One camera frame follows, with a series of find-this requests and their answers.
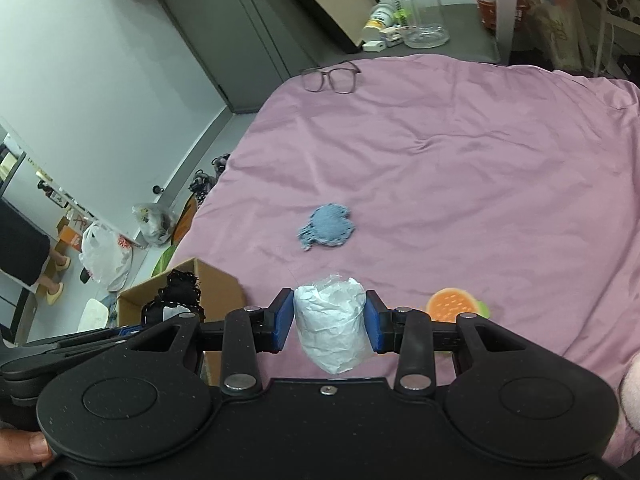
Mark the white stuffed plastic bag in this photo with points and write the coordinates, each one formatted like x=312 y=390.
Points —
x=330 y=325

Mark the grey door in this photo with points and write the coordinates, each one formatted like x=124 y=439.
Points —
x=240 y=25

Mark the black lace cloth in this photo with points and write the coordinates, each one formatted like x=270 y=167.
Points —
x=180 y=290

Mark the green cartoon leaf rug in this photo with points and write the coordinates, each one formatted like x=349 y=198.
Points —
x=165 y=262

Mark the grey plastic bag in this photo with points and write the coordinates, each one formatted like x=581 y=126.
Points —
x=152 y=222

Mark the white charger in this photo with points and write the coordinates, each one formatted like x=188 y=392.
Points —
x=375 y=45

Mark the white shelf rack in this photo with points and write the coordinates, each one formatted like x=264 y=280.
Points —
x=10 y=165

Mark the white plastic shopping bag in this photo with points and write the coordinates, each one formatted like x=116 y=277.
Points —
x=105 y=255

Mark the white and yellow bottle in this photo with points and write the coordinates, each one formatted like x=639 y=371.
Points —
x=377 y=20

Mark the person's knee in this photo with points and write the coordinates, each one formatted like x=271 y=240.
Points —
x=632 y=395

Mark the dark-framed eyeglasses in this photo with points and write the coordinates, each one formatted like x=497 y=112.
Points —
x=345 y=80

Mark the orange cardboard box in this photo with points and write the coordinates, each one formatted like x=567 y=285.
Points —
x=70 y=239

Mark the burger plush toy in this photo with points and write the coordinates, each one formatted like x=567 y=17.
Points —
x=450 y=305

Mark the small green item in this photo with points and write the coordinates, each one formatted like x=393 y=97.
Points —
x=400 y=16

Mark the person's left hand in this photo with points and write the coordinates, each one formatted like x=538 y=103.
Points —
x=25 y=447

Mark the brown round mat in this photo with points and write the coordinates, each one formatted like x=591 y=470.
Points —
x=184 y=222

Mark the white flat object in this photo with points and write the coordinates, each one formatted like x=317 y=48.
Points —
x=95 y=314

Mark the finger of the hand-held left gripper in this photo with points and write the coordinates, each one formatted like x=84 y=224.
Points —
x=90 y=342

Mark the large clear water jug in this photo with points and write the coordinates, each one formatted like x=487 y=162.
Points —
x=417 y=15

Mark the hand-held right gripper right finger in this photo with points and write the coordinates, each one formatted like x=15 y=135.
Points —
x=375 y=322

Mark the blue crocheted cloth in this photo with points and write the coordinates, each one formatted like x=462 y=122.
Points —
x=327 y=227

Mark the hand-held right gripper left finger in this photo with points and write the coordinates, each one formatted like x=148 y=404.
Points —
x=283 y=320

